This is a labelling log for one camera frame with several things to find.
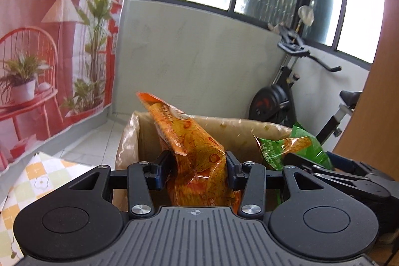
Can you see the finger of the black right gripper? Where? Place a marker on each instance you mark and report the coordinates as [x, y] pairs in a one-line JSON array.
[[305, 164], [343, 163]]

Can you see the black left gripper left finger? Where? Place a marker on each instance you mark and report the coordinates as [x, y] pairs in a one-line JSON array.
[[139, 179]]

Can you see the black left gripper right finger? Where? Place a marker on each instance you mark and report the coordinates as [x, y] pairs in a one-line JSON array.
[[251, 180]]

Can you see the green snack bag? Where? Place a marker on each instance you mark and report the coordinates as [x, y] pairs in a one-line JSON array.
[[299, 142]]

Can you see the orange snack bag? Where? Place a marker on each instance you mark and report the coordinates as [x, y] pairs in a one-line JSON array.
[[200, 178]]

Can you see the brown cardboard box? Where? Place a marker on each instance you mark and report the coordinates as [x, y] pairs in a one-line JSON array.
[[140, 140]]

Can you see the brown wooden board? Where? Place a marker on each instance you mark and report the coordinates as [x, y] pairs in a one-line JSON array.
[[372, 132]]

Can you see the checkered floral bed sheet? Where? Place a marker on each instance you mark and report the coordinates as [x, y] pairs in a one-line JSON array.
[[42, 175]]

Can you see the red printed wall tapestry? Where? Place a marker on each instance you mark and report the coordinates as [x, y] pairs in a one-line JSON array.
[[57, 68]]

